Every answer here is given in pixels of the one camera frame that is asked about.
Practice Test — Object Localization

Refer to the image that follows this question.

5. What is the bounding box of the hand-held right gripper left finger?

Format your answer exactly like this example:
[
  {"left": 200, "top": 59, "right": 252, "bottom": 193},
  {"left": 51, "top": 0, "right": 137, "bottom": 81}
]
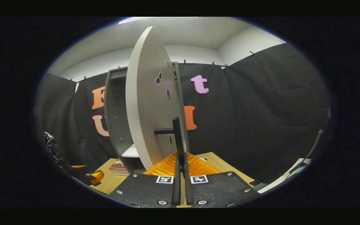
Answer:
[{"left": 108, "top": 152, "right": 182, "bottom": 208}]

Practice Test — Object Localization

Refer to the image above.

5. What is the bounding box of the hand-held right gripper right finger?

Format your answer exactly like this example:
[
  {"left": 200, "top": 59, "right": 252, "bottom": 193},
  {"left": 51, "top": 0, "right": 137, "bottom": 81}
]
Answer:
[{"left": 180, "top": 152, "right": 262, "bottom": 208}]

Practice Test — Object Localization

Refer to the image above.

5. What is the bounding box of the dark grey cabinet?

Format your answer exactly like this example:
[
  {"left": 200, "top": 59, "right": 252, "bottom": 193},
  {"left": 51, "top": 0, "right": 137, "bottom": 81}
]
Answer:
[{"left": 104, "top": 62, "right": 190, "bottom": 175}]

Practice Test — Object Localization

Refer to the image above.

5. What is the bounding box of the black door handle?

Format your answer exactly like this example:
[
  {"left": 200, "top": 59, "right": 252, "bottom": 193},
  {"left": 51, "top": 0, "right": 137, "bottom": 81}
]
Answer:
[{"left": 154, "top": 116, "right": 187, "bottom": 175}]

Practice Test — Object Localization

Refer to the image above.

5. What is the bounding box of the beige cabinet door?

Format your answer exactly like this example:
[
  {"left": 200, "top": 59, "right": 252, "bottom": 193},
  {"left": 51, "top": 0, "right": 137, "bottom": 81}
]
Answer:
[{"left": 126, "top": 26, "right": 190, "bottom": 171}]

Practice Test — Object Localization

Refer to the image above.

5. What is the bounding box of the white cabinet shelf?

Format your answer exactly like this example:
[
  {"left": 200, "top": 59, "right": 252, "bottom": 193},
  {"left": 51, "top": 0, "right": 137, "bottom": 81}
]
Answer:
[{"left": 122, "top": 144, "right": 140, "bottom": 158}]

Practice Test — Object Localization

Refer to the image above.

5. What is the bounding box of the thin paperback book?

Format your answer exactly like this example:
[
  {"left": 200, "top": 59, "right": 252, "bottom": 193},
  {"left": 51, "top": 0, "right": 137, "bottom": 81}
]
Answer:
[{"left": 109, "top": 168, "right": 130, "bottom": 176}]

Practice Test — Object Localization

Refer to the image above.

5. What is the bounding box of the brown picture cover book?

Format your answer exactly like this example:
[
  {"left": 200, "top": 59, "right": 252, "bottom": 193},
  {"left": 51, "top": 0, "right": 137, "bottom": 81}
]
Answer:
[{"left": 111, "top": 158, "right": 128, "bottom": 169}]

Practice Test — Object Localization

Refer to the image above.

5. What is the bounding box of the white flat panel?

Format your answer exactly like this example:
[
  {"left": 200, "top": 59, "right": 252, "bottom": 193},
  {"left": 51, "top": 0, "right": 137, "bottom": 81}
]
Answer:
[{"left": 257, "top": 158, "right": 312, "bottom": 194}]

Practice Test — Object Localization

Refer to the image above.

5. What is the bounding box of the black backdrop cloth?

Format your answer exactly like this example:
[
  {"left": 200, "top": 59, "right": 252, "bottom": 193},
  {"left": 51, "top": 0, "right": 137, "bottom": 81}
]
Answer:
[{"left": 35, "top": 42, "right": 331, "bottom": 185}]

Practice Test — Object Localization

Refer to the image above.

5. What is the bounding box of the ceiling light panel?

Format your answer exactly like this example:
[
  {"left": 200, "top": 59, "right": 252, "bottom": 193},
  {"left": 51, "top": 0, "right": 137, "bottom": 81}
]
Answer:
[{"left": 118, "top": 17, "right": 155, "bottom": 25}]

